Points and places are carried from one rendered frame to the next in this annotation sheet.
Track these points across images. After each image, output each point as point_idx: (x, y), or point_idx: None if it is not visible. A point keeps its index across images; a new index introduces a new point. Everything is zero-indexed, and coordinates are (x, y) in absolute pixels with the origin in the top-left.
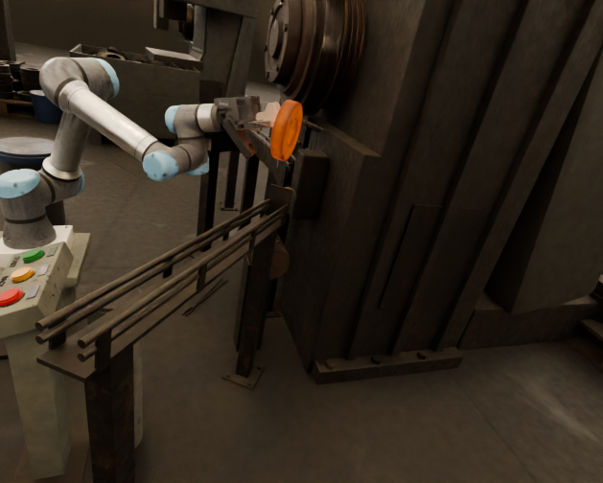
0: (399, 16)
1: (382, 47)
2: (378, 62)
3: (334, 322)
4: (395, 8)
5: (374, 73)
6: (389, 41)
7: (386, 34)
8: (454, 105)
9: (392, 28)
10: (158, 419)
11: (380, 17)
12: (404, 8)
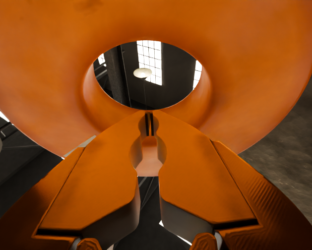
0: (253, 149)
1: (293, 136)
2: (303, 121)
3: None
4: (265, 160)
5: None
6: (271, 134)
7: (281, 145)
8: None
9: (267, 145)
10: None
11: (307, 169)
12: (245, 152)
